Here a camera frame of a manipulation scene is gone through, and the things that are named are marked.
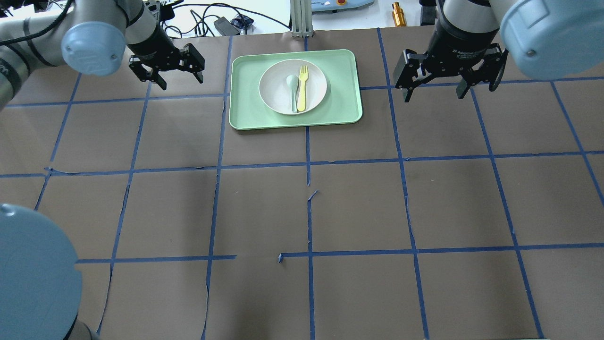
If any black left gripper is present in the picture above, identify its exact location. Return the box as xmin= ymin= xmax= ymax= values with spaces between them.
xmin=128 ymin=43 xmax=205 ymax=91

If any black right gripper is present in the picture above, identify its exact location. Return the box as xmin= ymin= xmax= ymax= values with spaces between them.
xmin=394 ymin=43 xmax=509 ymax=103

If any white round plate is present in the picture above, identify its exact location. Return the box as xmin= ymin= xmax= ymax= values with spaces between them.
xmin=259 ymin=59 xmax=328 ymax=115

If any yellow plastic fork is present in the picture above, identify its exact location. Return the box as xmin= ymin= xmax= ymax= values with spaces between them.
xmin=296 ymin=64 xmax=309 ymax=112

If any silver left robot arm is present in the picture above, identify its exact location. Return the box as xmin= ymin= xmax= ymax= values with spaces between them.
xmin=0 ymin=0 xmax=205 ymax=108

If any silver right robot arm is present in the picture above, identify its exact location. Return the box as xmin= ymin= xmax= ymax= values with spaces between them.
xmin=394 ymin=0 xmax=604 ymax=102

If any black power adapter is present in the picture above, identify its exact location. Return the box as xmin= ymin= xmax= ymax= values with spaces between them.
xmin=213 ymin=17 xmax=240 ymax=36

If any gold metal cylinder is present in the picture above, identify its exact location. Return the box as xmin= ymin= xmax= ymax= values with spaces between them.
xmin=391 ymin=2 xmax=407 ymax=26

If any light green plastic tray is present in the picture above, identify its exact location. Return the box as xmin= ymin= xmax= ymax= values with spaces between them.
xmin=229 ymin=49 xmax=364 ymax=130

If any light green plastic spoon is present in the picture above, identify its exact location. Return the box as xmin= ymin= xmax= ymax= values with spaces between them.
xmin=285 ymin=75 xmax=299 ymax=114

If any aluminium frame post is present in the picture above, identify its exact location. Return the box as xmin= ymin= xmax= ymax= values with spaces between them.
xmin=290 ymin=0 xmax=314 ymax=37

